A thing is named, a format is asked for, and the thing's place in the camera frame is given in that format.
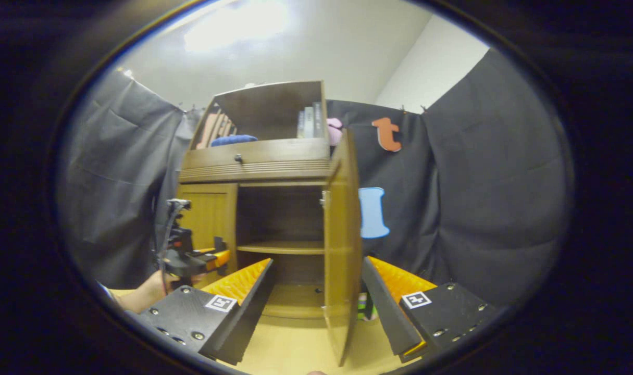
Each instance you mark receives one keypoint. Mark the black backdrop cloth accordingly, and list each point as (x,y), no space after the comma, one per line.
(504,182)

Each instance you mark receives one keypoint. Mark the wooden slatted rack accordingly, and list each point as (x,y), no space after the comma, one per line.
(214,127)

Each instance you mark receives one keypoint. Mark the light grey book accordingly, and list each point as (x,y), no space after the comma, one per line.
(308,123)

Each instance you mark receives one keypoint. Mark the wooden cabinet drawer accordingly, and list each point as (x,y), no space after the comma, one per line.
(285,151)

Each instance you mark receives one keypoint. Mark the wooden double-door shoe cabinet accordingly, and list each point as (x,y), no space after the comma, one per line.
(269,109)

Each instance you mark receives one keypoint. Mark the metal door hinge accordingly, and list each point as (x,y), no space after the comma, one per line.
(324,199)

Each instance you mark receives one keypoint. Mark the small white object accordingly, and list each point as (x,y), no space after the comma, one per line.
(253,84)

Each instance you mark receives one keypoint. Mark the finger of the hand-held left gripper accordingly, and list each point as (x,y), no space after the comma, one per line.
(202,251)
(218,259)

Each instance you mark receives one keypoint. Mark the wooden inner cabinet shelf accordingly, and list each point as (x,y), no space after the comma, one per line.
(280,247)

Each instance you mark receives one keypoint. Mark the grey-green book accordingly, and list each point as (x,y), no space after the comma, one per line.
(300,125)

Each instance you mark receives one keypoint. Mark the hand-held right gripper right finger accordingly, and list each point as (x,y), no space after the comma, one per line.
(386,312)

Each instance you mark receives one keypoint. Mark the wooden cabinet door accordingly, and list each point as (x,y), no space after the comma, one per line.
(207,213)
(342,234)

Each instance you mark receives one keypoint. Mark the pink and green plush toy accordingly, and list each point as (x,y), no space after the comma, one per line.
(365,308)

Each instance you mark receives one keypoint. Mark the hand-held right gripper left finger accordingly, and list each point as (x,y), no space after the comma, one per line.
(248,317)

